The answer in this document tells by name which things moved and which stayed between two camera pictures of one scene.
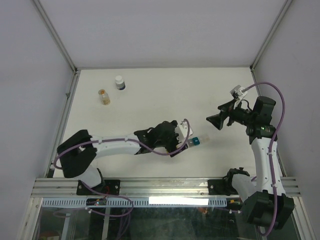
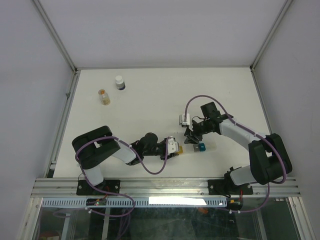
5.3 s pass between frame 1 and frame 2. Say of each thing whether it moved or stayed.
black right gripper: moved
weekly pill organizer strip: moved
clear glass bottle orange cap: stayed
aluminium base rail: stayed
